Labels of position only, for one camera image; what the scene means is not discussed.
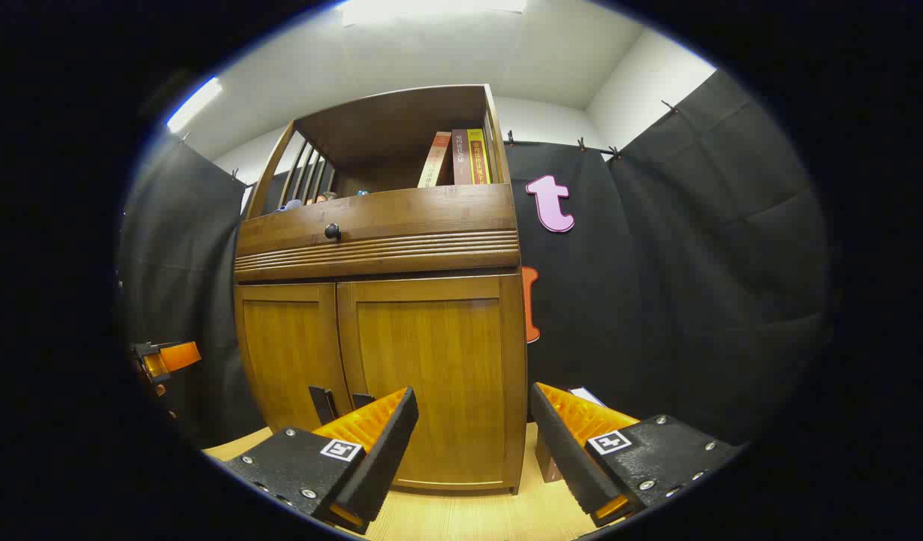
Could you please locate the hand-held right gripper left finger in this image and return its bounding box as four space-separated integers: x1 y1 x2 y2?
219 386 420 536

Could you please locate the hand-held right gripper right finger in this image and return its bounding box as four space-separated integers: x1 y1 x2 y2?
530 382 747 528

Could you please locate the wooden shoe cabinet door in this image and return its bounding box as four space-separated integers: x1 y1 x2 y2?
234 283 353 433
336 275 527 493

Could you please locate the wooden double-door shoe cabinet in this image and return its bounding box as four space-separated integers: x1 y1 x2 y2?
232 84 529 495

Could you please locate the dark brown book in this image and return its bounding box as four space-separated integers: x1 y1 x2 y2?
535 432 566 483

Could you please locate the black backdrop cloth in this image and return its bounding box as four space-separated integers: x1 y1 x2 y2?
116 68 834 452

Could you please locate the ceiling light strip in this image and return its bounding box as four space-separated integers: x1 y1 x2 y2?
164 77 224 134

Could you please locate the yellow book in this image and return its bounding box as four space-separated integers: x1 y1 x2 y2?
467 128 493 185

